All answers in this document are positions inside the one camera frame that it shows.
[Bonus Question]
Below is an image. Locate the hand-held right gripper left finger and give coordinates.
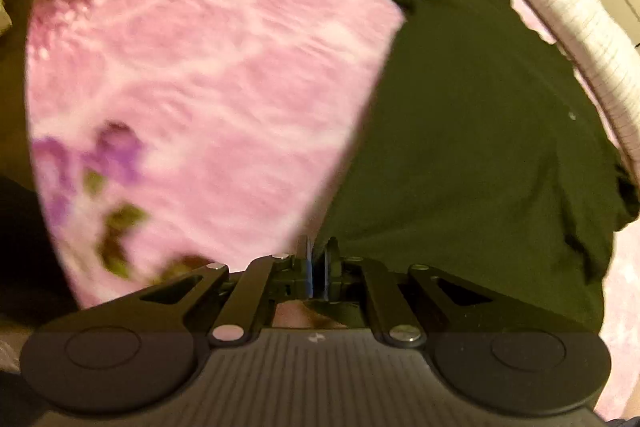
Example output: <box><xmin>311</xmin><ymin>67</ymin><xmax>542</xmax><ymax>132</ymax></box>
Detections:
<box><xmin>132</xmin><ymin>234</ymin><xmax>317</xmax><ymax>349</ymax></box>

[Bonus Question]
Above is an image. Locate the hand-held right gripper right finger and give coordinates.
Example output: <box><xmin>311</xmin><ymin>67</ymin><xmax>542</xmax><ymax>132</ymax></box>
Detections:
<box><xmin>320</xmin><ymin>237</ymin><xmax>508</xmax><ymax>350</ymax></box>

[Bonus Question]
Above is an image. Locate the black shirt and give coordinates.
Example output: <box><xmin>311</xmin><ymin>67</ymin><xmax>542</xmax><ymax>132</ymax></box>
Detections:
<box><xmin>75</xmin><ymin>0</ymin><xmax>640</xmax><ymax>334</ymax></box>

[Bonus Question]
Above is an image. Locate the pink floral blanket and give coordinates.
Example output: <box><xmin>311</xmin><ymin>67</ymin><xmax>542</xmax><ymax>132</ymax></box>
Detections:
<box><xmin>25</xmin><ymin>0</ymin><xmax>640</xmax><ymax>424</ymax></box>

